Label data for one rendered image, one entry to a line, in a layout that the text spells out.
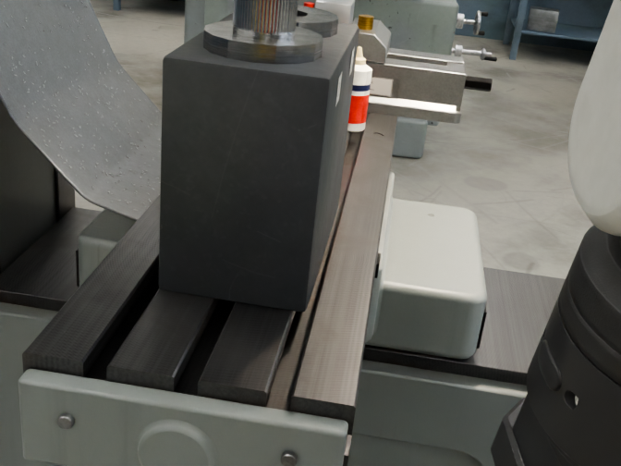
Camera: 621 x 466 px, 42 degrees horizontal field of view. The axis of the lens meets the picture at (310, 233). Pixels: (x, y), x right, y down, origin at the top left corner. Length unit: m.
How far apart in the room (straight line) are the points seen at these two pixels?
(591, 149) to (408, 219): 0.85
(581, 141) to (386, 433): 0.78
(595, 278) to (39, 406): 0.40
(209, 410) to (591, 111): 0.35
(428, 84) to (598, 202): 0.93
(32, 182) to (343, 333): 0.67
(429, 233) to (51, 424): 0.63
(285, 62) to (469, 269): 0.49
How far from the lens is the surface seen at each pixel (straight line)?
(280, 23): 0.60
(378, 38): 1.17
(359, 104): 1.07
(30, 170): 1.17
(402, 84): 1.18
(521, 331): 1.07
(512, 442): 0.39
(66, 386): 0.56
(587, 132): 0.27
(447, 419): 1.01
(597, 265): 0.29
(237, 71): 0.57
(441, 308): 0.94
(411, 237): 1.05
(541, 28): 6.84
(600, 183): 0.26
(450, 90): 1.18
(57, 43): 1.10
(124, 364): 0.56
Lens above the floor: 1.26
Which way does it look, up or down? 25 degrees down
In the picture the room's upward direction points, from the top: 6 degrees clockwise
